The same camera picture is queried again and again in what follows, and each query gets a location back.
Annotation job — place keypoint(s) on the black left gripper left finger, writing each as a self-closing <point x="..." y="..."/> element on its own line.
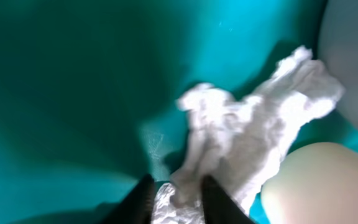
<point x="137" y="206"/>

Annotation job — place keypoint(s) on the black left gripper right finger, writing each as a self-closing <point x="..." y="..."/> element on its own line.
<point x="218" y="207"/>

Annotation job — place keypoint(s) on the white tissue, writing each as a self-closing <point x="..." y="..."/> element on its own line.
<point x="242" y="143"/>

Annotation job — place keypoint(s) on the pale green cup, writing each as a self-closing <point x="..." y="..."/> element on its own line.
<point x="316" y="184"/>

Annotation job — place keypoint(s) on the grey-green bowl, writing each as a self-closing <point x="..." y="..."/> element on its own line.
<point x="338" y="49"/>

